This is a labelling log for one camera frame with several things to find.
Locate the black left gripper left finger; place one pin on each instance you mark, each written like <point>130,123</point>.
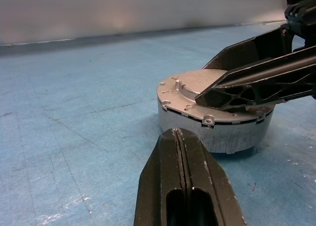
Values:
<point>160,181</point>

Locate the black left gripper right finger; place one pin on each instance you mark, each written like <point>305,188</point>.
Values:
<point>209,191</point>

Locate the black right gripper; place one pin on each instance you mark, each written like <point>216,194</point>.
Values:
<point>303,18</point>

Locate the silver lid with circuit board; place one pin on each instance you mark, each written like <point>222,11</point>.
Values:
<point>187,87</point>

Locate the silver motor housing copper windings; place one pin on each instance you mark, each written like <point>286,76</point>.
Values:
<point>222,139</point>

